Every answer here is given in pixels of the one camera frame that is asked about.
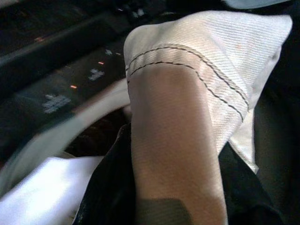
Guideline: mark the white twill cloth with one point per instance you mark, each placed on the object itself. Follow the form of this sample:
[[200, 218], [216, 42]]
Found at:
[[178, 117]]

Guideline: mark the plain white garment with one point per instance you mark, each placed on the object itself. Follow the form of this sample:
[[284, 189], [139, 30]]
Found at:
[[47, 192]]

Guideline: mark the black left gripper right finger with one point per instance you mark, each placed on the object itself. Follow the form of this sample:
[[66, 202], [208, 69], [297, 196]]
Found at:
[[243, 197]]

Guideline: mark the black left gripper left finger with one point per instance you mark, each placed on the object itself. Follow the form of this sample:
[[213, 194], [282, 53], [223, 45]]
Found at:
[[110, 187]]

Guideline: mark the black washing machine, white rim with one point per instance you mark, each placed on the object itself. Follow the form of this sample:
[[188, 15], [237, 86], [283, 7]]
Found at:
[[47, 70]]

